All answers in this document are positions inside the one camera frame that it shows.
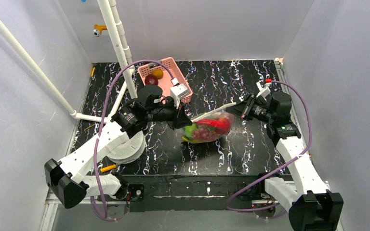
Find green toy vegetable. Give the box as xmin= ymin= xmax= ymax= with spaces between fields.
xmin=183 ymin=124 xmax=198 ymax=138

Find yellow toy bananas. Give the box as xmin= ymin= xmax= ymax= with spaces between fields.
xmin=182 ymin=136 xmax=201 ymax=143

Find purple toy grapes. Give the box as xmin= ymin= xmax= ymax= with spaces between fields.
xmin=192 ymin=126 xmax=218 ymax=142

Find clear polka dot zip bag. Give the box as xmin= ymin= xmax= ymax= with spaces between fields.
xmin=181 ymin=103 xmax=236 ymax=144

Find red toy pepper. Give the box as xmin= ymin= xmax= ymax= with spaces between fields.
xmin=216 ymin=118 xmax=231 ymax=135

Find red toy chili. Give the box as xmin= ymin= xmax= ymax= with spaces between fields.
xmin=195 ymin=119 xmax=219 ymax=128

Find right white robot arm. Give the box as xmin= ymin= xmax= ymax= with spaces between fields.
xmin=226 ymin=92 xmax=344 ymax=231

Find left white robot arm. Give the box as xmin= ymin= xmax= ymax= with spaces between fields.
xmin=44 ymin=84 xmax=192 ymax=209

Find dark red toy apple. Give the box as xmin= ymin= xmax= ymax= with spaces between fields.
xmin=144 ymin=74 xmax=159 ymax=85

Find small orange toy fruit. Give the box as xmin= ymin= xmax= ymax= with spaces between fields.
xmin=151 ymin=69 xmax=164 ymax=79

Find pink plastic basket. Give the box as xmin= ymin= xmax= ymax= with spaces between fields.
xmin=137 ymin=57 xmax=193 ymax=103

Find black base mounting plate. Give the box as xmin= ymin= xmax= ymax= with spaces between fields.
xmin=96 ymin=173 xmax=307 ymax=213

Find orange toy faucet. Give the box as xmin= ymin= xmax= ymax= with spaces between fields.
xmin=93 ymin=24 xmax=107 ymax=37

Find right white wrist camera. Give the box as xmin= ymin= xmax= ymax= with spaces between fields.
xmin=256 ymin=79 xmax=272 ymax=99

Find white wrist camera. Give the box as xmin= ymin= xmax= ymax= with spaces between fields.
xmin=170 ymin=78 xmax=190 ymax=105
xmin=256 ymin=79 xmax=272 ymax=99

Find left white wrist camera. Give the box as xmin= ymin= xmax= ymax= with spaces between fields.
xmin=170 ymin=78 xmax=190 ymax=105

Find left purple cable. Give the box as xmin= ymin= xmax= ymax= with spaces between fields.
xmin=90 ymin=60 xmax=177 ymax=222

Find purple cable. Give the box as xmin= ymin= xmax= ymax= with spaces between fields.
xmin=90 ymin=60 xmax=177 ymax=222
xmin=225 ymin=79 xmax=313 ymax=214

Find orange handled screwdriver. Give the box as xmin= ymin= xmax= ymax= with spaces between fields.
xmin=100 ymin=164 xmax=117 ymax=173

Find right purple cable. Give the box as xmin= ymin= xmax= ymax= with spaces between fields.
xmin=225 ymin=79 xmax=313 ymax=214

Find white PVC pipe frame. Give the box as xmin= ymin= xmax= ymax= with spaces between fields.
xmin=0 ymin=0 xmax=138 ymax=125

